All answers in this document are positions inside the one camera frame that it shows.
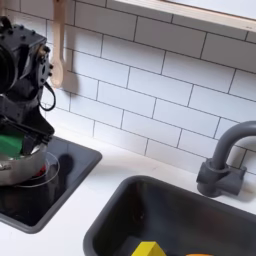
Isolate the steel pot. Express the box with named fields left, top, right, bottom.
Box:
left=0, top=141, right=48, bottom=187

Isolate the black toy stove top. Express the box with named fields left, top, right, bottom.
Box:
left=0, top=134, right=103, bottom=235

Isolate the thin black cable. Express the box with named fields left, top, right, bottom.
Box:
left=37, top=81, right=57, bottom=113

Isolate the yellow block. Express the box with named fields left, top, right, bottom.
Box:
left=131, top=241, right=168, bottom=256

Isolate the green block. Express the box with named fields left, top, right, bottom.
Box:
left=0, top=133, right=25, bottom=160

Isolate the light wooden shelf board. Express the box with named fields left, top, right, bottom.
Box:
left=113, top=0, right=256, bottom=33

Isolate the wooden spoon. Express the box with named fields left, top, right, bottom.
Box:
left=49, top=0, right=68, bottom=90

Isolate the dark grey tap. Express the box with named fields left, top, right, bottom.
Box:
left=196, top=120, right=256, bottom=199

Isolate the dark grey sink basin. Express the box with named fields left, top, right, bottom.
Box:
left=82, top=174, right=256, bottom=256

